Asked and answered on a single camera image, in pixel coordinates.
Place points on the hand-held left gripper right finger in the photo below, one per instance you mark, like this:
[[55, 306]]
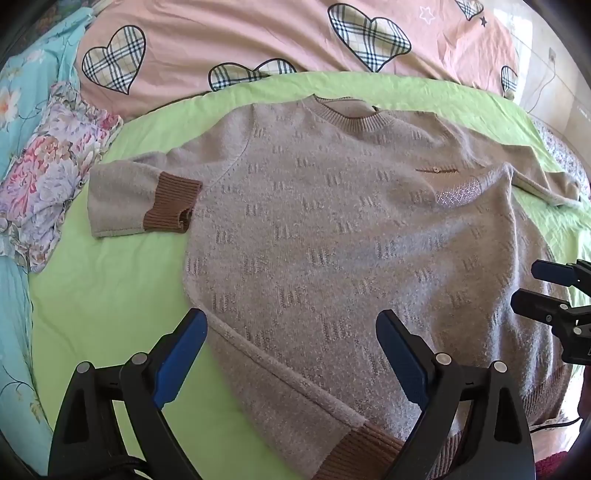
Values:
[[402, 357]]

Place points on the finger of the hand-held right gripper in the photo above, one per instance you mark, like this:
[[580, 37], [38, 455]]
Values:
[[549, 311], [556, 272]]

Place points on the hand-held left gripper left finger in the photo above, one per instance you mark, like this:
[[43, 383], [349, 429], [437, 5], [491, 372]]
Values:
[[179, 357]]

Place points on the beige knit sweater brown cuffs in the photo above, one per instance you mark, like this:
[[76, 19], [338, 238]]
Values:
[[323, 230]]

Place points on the light green bed sheet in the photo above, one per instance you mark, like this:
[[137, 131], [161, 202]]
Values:
[[115, 277]]

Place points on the pale floral mattress cover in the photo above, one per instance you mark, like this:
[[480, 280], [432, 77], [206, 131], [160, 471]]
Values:
[[561, 147]]

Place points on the floral ruffled pillow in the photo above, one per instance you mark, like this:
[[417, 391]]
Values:
[[51, 175]]

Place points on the teal floral bed sheet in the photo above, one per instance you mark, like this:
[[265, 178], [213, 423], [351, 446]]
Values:
[[18, 83]]

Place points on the pink quilt with plaid hearts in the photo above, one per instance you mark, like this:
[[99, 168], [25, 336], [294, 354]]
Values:
[[231, 32]]

